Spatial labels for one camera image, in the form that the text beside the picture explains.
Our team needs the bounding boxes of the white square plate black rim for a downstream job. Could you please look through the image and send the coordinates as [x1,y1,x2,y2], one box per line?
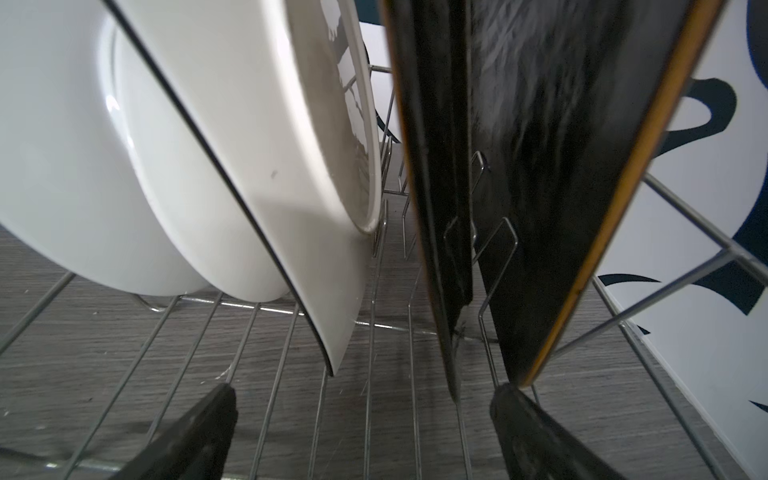
[106,1,383,375]

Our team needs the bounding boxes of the black square plate gold rim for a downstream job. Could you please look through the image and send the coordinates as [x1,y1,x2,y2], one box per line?
[471,1,723,387]

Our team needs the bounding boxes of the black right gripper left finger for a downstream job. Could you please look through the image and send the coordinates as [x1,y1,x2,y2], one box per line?
[112,383,238,479]

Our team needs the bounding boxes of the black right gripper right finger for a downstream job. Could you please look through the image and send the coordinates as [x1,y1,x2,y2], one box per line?
[490,383,623,479]

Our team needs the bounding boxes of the chrome wire dish rack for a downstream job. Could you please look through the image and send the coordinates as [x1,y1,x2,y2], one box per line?
[0,62,768,480]

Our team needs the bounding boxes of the small white round plate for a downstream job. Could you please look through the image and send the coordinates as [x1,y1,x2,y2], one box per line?
[1,1,206,296]

